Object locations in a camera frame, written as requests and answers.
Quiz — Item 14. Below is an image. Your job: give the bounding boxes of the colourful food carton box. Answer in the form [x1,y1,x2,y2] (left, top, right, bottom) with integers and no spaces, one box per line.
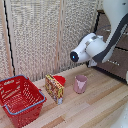
[44,73,65,105]

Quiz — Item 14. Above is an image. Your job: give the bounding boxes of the pink plastic cup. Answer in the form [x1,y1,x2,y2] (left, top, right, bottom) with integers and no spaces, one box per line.
[73,74,89,95]

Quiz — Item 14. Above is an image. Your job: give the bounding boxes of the silver drawer handle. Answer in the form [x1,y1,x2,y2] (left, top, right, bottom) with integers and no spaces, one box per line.
[108,59,121,67]

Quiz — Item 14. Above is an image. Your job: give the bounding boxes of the dark brown drawer cabinet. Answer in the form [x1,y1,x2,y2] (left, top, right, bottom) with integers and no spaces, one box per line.
[94,9,128,83]

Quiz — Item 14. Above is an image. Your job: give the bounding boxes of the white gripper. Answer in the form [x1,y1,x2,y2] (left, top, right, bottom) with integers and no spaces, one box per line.
[87,59,98,68]

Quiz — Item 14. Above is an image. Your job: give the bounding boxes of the red bowl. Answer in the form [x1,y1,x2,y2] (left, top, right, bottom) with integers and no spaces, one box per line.
[53,75,67,88]

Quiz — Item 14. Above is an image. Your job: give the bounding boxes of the red plastic shopping basket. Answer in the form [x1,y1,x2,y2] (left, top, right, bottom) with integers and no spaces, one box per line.
[0,74,47,128]

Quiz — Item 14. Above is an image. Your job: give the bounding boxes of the beige woven folding screen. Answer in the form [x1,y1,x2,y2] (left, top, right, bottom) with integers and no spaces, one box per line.
[0,0,104,82]

